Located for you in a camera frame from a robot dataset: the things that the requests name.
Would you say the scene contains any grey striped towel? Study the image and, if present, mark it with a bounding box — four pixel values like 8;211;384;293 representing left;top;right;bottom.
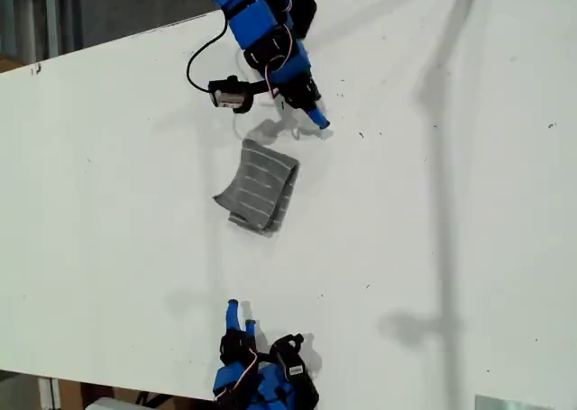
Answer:
211;138;302;239

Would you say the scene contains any white container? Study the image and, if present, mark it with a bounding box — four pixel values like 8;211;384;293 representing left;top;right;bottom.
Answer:
87;396;145;410

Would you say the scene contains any brown cardboard box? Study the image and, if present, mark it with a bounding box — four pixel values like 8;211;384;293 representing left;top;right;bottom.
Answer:
57;378;204;410

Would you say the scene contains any white table leg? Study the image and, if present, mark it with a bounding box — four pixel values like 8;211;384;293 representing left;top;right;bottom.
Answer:
37;376;61;410

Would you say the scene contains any grey metal upright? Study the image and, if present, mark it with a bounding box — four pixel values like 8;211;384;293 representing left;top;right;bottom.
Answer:
43;0;60;63

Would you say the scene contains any gripper red white wire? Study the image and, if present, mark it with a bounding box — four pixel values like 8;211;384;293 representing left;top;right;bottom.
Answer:
264;24;295;100
212;353;261;402

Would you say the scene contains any camera black stalk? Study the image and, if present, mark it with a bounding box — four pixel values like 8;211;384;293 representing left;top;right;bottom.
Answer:
269;333;306;357
249;79;283;96

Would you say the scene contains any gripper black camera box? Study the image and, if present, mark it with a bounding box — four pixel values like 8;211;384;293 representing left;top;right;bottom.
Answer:
207;75;253;114
275;350;313;385

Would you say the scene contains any camera black cable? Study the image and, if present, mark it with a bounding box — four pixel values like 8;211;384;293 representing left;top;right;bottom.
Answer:
187;15;229;94

